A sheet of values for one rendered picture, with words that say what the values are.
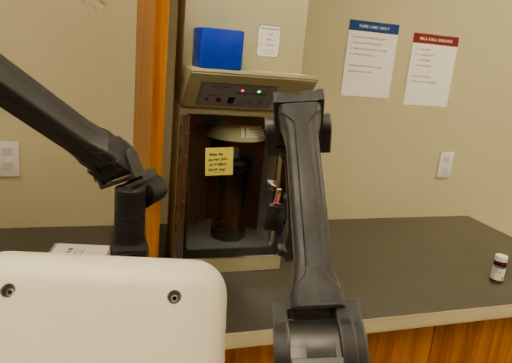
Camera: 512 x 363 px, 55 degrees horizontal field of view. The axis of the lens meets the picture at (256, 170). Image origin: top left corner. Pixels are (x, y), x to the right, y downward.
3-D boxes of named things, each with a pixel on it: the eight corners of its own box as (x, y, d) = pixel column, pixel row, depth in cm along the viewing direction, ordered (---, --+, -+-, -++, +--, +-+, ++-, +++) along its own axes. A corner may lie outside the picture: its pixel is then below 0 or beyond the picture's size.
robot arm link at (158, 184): (87, 162, 91) (124, 149, 88) (120, 152, 101) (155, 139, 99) (110, 223, 92) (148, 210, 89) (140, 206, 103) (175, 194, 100)
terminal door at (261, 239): (174, 258, 133) (183, 113, 124) (279, 254, 143) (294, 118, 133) (175, 260, 133) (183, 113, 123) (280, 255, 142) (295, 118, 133)
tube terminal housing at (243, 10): (158, 240, 157) (170, -13, 139) (254, 236, 168) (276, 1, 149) (170, 275, 135) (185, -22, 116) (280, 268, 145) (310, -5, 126)
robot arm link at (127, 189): (108, 183, 89) (136, 188, 88) (128, 175, 95) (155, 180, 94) (107, 219, 91) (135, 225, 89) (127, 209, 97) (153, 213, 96)
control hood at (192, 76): (179, 104, 123) (181, 64, 121) (297, 110, 134) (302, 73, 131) (187, 111, 113) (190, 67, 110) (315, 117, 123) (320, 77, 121)
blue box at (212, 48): (191, 65, 121) (193, 27, 119) (230, 68, 124) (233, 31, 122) (200, 67, 112) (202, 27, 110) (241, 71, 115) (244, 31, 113)
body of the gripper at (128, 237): (143, 238, 100) (144, 203, 98) (148, 258, 91) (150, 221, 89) (110, 239, 98) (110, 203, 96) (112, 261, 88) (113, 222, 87)
